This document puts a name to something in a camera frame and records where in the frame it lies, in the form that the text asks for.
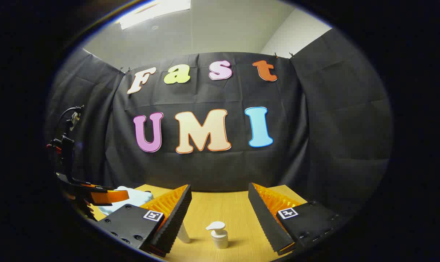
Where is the black backdrop cloth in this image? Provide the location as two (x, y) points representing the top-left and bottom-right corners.
(45, 27), (393, 219)

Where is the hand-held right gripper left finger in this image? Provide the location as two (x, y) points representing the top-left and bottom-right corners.
(95, 184), (193, 258)

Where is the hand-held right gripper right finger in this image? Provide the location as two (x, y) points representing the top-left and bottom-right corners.
(247, 182), (349, 256)

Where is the light blue suitcase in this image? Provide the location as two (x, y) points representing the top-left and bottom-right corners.
(98, 186), (154, 217)

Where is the ceiling light panel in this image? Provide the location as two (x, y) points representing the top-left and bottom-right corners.
(118, 0), (192, 30)

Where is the white pump bottle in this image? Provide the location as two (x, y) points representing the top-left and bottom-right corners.
(205, 221), (229, 250)

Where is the white squeeze tube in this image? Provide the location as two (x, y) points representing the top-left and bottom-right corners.
(177, 221), (192, 243)

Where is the black cable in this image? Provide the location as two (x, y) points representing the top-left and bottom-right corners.
(57, 106), (84, 126)

